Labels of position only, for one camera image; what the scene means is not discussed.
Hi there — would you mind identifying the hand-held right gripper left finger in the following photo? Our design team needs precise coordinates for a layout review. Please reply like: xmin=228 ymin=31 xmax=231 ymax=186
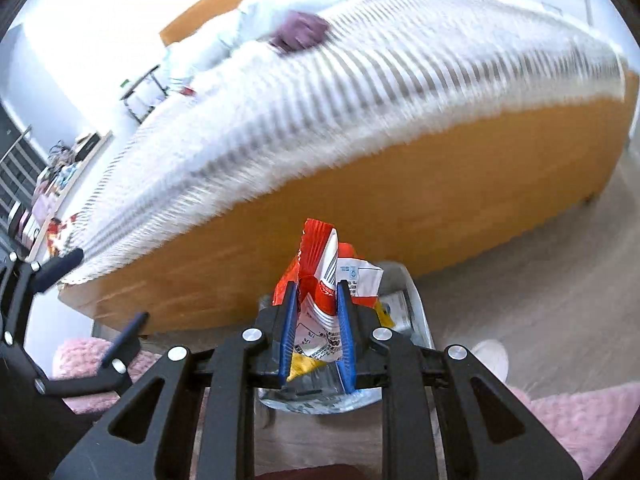
xmin=52 ymin=282 xmax=301 ymax=480

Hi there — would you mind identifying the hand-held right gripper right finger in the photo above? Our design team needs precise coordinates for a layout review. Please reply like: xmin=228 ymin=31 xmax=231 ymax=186
xmin=336 ymin=280 xmax=586 ymax=480

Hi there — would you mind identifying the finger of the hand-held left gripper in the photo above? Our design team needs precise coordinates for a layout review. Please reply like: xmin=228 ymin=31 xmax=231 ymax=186
xmin=30 ymin=248 xmax=85 ymax=293
xmin=37 ymin=311 xmax=151 ymax=399

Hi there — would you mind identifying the yellow snack wrapper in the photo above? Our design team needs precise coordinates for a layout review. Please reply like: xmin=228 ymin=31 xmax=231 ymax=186
xmin=287 ymin=300 xmax=401 ymax=381

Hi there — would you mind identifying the floral lined trash bin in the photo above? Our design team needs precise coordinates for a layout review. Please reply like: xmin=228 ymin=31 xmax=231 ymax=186
xmin=255 ymin=260 xmax=436 ymax=416

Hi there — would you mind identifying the red white snack bag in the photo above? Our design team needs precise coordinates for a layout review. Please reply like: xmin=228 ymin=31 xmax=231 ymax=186
xmin=272 ymin=218 xmax=385 ymax=361

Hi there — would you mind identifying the purple cloth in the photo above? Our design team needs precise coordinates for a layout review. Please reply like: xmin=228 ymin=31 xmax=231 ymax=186
xmin=270 ymin=10 xmax=331 ymax=56

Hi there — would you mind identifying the red printed white bag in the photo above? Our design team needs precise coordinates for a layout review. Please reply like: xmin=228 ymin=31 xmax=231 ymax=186
xmin=46 ymin=212 xmax=80 ymax=256

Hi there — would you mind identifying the person's left leg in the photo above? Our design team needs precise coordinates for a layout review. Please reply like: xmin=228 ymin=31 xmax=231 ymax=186
xmin=52 ymin=337 xmax=166 ymax=413

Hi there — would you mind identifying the person's leg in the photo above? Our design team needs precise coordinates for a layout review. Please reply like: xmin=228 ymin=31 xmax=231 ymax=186
xmin=505 ymin=380 xmax=636 ymax=480
xmin=52 ymin=337 xmax=166 ymax=413

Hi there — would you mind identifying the pile of pink bags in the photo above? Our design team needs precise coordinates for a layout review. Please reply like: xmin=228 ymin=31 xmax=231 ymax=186
xmin=30 ymin=145 xmax=81 ymax=221

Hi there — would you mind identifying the wooden windowsill shelf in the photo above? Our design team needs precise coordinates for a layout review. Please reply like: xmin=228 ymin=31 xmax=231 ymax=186
xmin=10 ymin=130 xmax=113 ymax=261

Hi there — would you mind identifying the black box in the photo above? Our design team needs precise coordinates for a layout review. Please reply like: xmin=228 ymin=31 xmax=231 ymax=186
xmin=72 ymin=132 xmax=101 ymax=156

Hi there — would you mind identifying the white window railing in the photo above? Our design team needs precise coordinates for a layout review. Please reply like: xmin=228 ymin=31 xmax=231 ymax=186
xmin=0 ymin=125 xmax=36 ymax=231

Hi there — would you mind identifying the white fuzzy slipper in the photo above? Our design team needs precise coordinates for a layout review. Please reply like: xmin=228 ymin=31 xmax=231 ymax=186
xmin=470 ymin=339 xmax=511 ymax=386

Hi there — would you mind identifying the person's right leg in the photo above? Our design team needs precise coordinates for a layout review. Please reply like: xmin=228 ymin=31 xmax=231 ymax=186
xmin=505 ymin=380 xmax=636 ymax=480

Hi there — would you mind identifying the light blue duvet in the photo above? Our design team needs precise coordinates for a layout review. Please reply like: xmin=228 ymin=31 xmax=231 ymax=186
xmin=160 ymin=0 xmax=426 ymax=91

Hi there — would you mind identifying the wooden bed frame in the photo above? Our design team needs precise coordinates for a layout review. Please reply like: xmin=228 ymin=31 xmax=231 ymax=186
xmin=57 ymin=0 xmax=633 ymax=336

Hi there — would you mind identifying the black frame side table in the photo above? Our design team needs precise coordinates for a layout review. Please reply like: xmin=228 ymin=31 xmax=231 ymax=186
xmin=120 ymin=62 xmax=171 ymax=123

